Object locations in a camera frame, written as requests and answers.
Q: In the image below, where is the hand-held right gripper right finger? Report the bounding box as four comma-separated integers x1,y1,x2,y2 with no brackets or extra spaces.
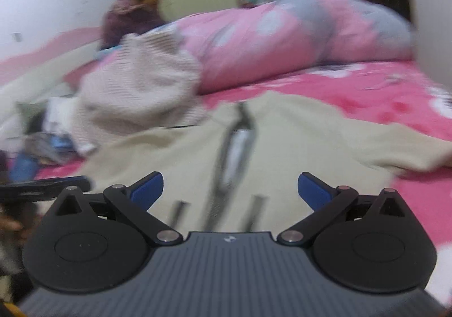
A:
277,172,412,245

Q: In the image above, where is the cream zip jacket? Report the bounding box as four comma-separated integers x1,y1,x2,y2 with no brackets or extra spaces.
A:
85,91,452,233

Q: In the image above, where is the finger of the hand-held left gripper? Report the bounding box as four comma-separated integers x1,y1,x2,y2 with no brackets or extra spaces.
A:
0,176,92,202

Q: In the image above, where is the person's left forearm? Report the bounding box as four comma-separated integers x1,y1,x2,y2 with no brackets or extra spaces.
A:
0,239,35,303

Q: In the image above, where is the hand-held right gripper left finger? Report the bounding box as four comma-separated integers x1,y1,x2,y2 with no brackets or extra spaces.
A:
53,171,184,245

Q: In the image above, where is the white charger cable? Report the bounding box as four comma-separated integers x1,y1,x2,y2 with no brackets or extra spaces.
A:
367,76,407,90

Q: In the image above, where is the person's left hand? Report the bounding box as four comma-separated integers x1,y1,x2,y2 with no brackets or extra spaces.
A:
0,213,27,243

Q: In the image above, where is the pink white headboard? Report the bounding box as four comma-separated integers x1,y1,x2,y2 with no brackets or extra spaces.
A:
0,27,111,106

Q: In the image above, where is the blue cloth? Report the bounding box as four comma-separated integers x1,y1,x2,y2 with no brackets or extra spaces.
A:
10,154,40,182

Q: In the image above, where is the pink grey floral quilt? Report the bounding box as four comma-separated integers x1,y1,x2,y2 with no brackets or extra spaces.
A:
173,0,416,96

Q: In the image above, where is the pile of clothes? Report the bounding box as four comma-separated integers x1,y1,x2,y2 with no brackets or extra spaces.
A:
7,98,82,165

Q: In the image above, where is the pink floral bed sheet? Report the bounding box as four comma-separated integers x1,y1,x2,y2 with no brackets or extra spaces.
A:
35,59,452,254

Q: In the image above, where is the beige white houndstooth sweater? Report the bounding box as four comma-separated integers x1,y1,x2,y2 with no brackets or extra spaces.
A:
71,25,210,157

